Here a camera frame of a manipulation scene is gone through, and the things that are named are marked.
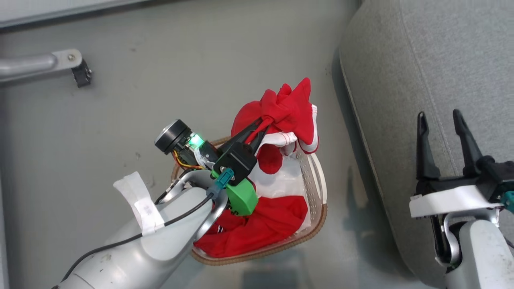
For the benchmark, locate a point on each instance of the teal plug of left camera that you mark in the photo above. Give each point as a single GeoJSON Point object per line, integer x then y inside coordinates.
{"type": "Point", "coordinates": [223, 180]}

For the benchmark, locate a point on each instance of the teal plug of right camera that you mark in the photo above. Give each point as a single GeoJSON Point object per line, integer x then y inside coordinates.
{"type": "Point", "coordinates": [509, 201]}

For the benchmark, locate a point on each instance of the grey fabric sofa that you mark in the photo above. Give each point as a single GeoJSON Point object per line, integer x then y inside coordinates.
{"type": "Point", "coordinates": [401, 80]}

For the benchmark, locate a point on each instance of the white tape label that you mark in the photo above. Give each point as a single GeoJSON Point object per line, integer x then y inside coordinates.
{"type": "Point", "coordinates": [140, 200]}

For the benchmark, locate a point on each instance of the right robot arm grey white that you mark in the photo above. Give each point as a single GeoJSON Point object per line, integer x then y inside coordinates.
{"type": "Point", "coordinates": [482, 257]}

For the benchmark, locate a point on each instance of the long grey partition foot tube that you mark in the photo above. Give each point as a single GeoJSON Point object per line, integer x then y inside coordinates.
{"type": "Point", "coordinates": [28, 66]}

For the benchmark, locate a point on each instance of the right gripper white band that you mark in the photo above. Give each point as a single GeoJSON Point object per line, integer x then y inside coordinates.
{"type": "Point", "coordinates": [449, 200]}

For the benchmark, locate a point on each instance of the white cloth in basket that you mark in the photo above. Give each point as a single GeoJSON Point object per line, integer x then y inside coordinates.
{"type": "Point", "coordinates": [281, 180]}

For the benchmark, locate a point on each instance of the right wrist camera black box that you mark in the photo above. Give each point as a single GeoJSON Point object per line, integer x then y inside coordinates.
{"type": "Point", "coordinates": [498, 176]}

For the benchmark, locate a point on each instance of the black caster stopper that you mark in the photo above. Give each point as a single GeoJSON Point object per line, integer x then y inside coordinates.
{"type": "Point", "coordinates": [82, 74]}

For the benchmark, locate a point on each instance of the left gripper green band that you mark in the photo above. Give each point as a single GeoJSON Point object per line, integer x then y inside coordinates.
{"type": "Point", "coordinates": [243, 198]}

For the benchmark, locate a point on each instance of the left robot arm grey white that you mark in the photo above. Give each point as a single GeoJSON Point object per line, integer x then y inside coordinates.
{"type": "Point", "coordinates": [132, 257]}

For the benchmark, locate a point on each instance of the red and white garment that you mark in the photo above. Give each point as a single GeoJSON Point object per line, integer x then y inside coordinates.
{"type": "Point", "coordinates": [289, 104]}

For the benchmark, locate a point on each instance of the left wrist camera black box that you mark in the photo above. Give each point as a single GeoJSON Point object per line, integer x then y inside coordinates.
{"type": "Point", "coordinates": [237, 160]}

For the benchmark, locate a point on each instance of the white laundry basket brown rim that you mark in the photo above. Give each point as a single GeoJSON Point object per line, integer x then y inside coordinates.
{"type": "Point", "coordinates": [311, 180]}

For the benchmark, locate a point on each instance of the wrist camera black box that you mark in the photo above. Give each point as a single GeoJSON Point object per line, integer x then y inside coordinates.
{"type": "Point", "coordinates": [498, 176]}
{"type": "Point", "coordinates": [237, 160]}

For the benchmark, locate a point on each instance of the teal plug of camera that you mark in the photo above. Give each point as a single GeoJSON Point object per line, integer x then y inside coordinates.
{"type": "Point", "coordinates": [223, 180]}
{"type": "Point", "coordinates": [509, 201]}

